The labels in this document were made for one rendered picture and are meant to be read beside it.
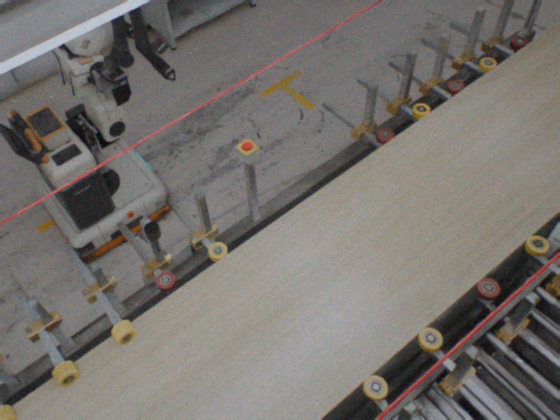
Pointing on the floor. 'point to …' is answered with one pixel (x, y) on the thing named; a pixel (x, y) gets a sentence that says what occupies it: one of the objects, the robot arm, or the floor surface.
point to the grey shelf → (182, 15)
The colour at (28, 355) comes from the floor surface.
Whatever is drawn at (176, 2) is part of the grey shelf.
